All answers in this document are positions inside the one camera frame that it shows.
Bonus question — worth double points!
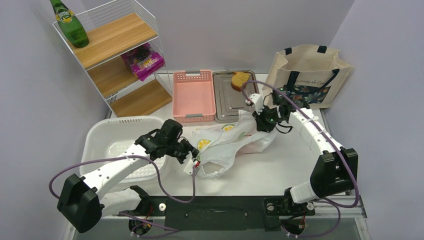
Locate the white plastic basin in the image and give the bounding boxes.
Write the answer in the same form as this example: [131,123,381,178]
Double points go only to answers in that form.
[79,115,169,188]

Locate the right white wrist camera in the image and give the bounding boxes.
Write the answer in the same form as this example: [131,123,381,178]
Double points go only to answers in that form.
[245,93,265,115]

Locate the green glass bottle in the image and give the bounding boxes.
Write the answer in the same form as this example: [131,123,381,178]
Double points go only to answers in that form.
[50,0,90,48]

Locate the stainless steel tray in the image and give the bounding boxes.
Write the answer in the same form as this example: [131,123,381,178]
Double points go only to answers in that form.
[212,71,251,123]

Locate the pink plastic basket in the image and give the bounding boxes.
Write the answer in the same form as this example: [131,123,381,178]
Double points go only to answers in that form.
[172,69,217,124]

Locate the white plastic grocery bag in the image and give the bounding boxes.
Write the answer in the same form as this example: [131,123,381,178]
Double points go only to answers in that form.
[189,110,277,179]

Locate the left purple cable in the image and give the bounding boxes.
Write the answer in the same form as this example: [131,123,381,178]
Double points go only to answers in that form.
[48,154,199,204]

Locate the brown bread slice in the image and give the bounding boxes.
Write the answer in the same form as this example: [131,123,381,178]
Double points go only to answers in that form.
[230,71,250,92]

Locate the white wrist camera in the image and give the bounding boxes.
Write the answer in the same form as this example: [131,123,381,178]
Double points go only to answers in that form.
[183,157,200,176]
[245,93,265,115]

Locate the white wire wooden shelf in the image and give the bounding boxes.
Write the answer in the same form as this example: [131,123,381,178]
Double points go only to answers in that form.
[52,0,173,118]

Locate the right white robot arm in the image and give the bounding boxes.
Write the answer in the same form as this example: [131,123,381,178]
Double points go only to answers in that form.
[245,91,358,215]

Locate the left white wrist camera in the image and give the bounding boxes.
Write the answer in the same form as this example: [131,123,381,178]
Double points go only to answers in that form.
[183,157,200,176]

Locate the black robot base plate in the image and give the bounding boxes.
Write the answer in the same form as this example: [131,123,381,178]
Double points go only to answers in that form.
[125,195,316,232]

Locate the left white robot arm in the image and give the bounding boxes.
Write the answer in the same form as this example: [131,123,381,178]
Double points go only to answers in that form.
[49,119,200,233]

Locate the beige canvas tote bag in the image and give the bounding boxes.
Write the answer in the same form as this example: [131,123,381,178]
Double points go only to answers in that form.
[265,44,353,108]

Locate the purple snack packet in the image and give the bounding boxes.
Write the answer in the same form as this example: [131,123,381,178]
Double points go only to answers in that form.
[120,43,166,82]

